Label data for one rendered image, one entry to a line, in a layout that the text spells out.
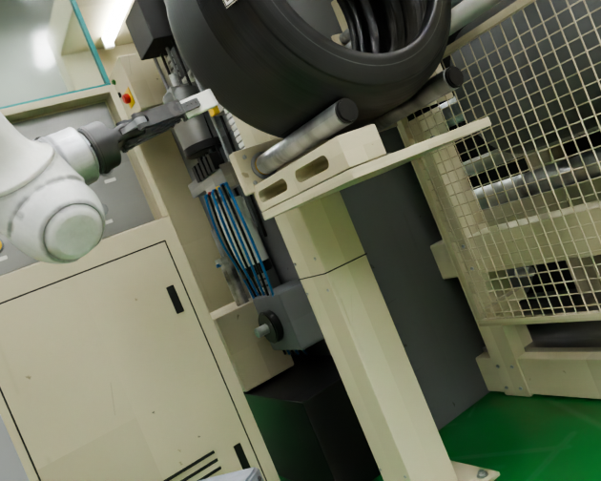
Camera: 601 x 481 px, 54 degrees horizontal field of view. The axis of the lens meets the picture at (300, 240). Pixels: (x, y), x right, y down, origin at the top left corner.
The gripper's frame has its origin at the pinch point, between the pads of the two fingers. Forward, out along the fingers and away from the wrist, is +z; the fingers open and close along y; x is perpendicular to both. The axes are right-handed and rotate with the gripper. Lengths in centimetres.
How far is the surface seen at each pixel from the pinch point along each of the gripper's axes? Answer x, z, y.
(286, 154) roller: 14.0, 17.1, 9.6
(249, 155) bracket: 9.8, 17.4, 23.5
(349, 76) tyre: 8.4, 23.0, -11.1
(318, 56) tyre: 3.1, 18.8, -11.3
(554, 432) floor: 109, 52, 18
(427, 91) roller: 17.0, 44.7, -5.0
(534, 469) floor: 107, 37, 13
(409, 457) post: 90, 16, 26
